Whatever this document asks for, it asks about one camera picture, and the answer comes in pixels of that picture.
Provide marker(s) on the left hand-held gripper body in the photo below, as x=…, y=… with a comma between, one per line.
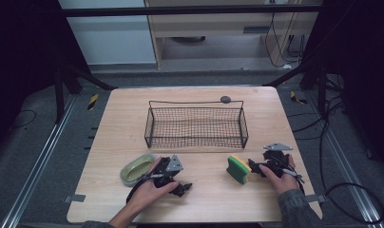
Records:
x=166, y=171

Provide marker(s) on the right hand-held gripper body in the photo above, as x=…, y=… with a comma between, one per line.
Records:
x=275, y=158

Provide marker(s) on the green and yellow sponge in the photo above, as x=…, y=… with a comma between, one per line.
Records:
x=238, y=170

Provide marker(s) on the green oval soap dish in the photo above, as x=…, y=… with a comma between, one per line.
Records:
x=137, y=169

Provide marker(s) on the person's right hand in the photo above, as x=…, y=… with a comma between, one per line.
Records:
x=283, y=182

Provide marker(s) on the person's left hand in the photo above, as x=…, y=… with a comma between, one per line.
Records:
x=149, y=193

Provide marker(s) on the yellow and black tape strip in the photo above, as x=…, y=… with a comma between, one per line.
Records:
x=92, y=102
x=296, y=98

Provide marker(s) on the grey round table cap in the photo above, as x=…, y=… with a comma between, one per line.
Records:
x=225, y=99

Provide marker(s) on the black metal stand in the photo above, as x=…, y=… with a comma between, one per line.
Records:
x=321, y=91
x=58, y=95

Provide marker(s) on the black curtain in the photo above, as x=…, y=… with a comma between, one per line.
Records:
x=364, y=79
x=22, y=63

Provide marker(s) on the wooden cabinet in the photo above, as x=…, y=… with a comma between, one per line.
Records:
x=212, y=27

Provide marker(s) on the white cabinet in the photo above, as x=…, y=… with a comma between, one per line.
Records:
x=111, y=38

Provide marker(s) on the grey table bracket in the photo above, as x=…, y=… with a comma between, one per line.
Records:
x=316, y=198
x=74, y=198

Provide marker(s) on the metal floor rail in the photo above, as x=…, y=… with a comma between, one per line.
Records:
x=348, y=164
x=38, y=164

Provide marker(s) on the black horizontal frame bar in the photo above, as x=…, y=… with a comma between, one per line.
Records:
x=180, y=10

